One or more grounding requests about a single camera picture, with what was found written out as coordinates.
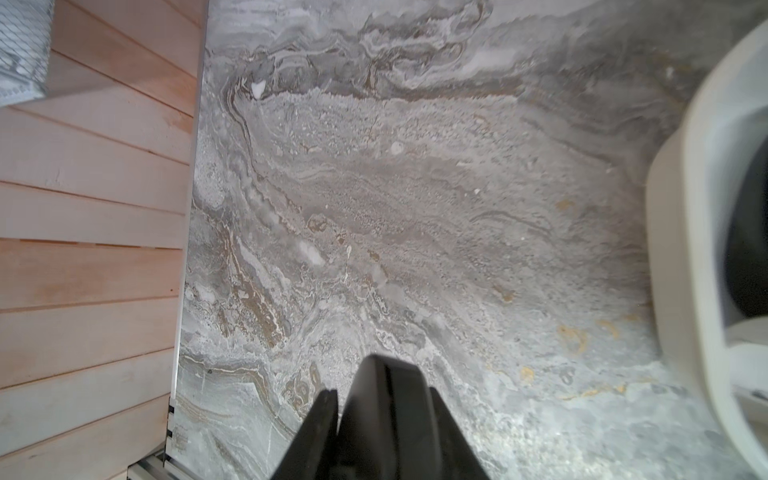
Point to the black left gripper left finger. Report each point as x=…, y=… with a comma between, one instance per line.
x=311, y=453

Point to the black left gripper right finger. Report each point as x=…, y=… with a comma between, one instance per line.
x=458, y=459

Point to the small black Lecoo mouse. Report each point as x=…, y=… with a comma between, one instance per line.
x=388, y=428

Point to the white plastic storage box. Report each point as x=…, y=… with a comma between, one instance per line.
x=691, y=192

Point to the white wire wall shelf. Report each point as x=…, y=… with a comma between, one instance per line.
x=26, y=35

